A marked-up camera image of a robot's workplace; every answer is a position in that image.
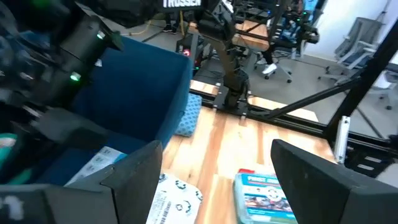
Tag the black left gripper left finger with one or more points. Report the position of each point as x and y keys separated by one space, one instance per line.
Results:
x=93 y=205

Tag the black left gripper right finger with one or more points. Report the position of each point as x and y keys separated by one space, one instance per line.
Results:
x=335 y=205

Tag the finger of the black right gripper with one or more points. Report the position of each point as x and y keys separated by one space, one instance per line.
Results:
x=77 y=130

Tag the white blue-edged bandage pack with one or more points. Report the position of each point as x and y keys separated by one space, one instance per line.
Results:
x=99 y=160

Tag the green tape roll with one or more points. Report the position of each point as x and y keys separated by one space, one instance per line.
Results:
x=7 y=152

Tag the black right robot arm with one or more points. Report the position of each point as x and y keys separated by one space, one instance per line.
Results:
x=227 y=62

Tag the navy blue fabric bin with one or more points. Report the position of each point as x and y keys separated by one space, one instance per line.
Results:
x=140 y=93

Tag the white printed flat pouch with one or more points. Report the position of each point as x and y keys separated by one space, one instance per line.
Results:
x=174 y=202

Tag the blue patterned cloth pouch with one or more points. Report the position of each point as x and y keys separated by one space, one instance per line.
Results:
x=189 y=115

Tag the black control box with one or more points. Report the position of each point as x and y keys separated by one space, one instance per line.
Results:
x=183 y=43

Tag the grey white office chair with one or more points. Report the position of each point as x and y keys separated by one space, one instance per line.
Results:
x=360 y=34
x=390 y=79

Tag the person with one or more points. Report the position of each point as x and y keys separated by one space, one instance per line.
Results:
x=270 y=69
x=169 y=28

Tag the background wooden table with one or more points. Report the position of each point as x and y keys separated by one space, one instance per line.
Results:
x=255 y=34

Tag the white frame bracket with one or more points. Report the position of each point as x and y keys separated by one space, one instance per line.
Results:
x=342 y=140

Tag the black aluminium rail frame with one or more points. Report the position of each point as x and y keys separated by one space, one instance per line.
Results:
x=362 y=90

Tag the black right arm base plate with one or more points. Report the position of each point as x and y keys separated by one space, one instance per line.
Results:
x=219 y=101

